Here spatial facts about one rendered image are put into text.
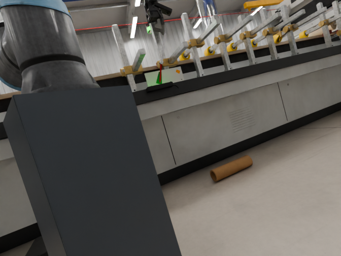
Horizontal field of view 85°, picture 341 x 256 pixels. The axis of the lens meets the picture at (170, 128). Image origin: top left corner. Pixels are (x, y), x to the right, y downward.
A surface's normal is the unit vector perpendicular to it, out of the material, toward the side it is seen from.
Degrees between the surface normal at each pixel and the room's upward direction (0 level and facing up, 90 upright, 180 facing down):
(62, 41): 90
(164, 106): 90
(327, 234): 0
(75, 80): 70
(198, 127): 90
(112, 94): 90
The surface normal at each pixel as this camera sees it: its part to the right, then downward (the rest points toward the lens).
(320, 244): -0.29, -0.96
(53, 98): 0.70, -0.17
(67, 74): 0.48, -0.46
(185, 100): 0.33, -0.04
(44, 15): 0.53, -0.11
